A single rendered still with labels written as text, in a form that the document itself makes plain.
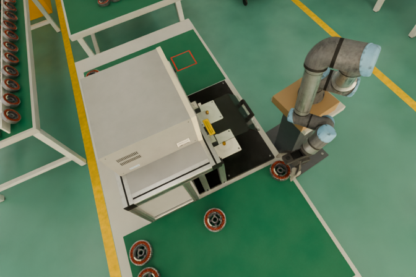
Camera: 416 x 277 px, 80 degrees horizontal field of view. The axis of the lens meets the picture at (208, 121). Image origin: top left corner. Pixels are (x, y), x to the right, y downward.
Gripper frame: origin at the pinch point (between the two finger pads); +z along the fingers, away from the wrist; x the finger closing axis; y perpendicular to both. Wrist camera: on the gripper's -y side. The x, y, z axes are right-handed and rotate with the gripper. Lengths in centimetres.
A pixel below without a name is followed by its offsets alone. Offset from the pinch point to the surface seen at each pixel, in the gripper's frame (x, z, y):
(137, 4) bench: 193, 21, -30
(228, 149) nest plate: 23.0, 10.9, -18.6
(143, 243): -6, 40, -70
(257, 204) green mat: -11.0, 13.0, -15.8
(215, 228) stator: -13.4, 22.0, -39.1
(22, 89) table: 137, 75, -123
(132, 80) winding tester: 48, -20, -73
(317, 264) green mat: -45.4, 6.7, -5.1
